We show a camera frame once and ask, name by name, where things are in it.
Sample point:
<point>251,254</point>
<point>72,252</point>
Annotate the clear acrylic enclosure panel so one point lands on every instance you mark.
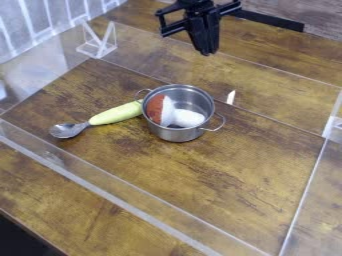
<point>172,220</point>

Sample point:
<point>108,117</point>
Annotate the silver metal pot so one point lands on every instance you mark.
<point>189,98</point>

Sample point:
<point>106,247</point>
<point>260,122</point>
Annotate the red and white plush mushroom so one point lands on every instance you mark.
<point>164,114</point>

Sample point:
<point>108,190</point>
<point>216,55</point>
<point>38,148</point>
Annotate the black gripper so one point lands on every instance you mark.
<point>200,21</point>

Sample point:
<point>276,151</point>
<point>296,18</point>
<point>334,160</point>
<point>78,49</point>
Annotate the clear acrylic stand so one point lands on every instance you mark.
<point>97,47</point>

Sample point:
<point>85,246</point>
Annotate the spoon with yellow-green handle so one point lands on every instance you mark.
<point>113,115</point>

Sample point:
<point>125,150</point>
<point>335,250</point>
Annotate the black baseboard strip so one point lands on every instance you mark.
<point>271,20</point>

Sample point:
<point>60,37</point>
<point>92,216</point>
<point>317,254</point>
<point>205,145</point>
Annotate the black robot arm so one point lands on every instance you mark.
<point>200,22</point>

